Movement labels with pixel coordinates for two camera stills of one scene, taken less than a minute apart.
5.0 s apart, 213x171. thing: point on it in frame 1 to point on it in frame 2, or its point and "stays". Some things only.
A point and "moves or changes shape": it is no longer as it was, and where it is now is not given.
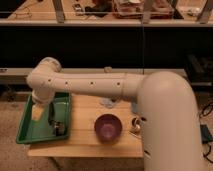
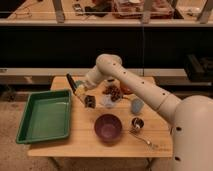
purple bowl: x=108 y=128 stays
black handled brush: x=58 y=127 moves or changes shape
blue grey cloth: x=108 y=102 stays
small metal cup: x=135 y=124 stays
